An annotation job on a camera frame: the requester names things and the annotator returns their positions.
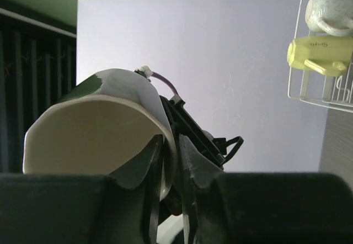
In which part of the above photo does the white speckled mug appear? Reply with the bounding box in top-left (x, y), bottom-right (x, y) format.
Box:
top-left (305, 0), bottom-right (352, 36)

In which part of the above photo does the black mug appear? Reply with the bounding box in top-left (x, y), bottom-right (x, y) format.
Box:
top-left (22, 68), bottom-right (177, 198)

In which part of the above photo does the white wire dish rack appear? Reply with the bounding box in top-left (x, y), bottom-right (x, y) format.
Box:
top-left (287, 0), bottom-right (352, 113)

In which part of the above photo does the yellow mug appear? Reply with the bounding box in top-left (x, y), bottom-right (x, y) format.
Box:
top-left (287, 35), bottom-right (352, 77)

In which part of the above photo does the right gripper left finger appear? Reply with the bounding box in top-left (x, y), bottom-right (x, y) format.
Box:
top-left (111, 134), bottom-right (164, 243)

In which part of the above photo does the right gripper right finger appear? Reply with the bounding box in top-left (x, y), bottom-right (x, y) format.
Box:
top-left (178, 134), bottom-right (223, 243)

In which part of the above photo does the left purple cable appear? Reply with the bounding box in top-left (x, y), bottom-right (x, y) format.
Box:
top-left (150, 72), bottom-right (179, 97)

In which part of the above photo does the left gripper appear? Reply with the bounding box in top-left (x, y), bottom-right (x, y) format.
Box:
top-left (160, 95), bottom-right (244, 169)

